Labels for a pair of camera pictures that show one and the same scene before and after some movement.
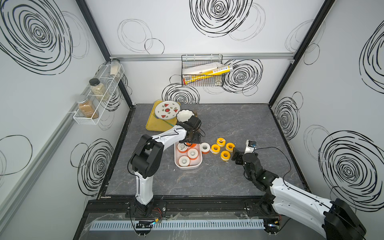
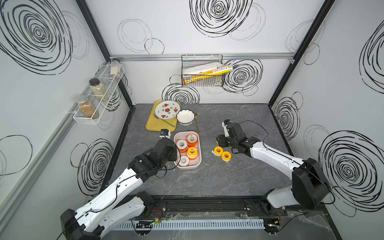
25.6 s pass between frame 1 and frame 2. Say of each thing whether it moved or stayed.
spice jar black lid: stayed
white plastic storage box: stayed
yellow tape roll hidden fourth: stayed
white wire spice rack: stayed
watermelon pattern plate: stayed
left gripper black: moved
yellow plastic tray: stayed
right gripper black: moved
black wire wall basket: stayed
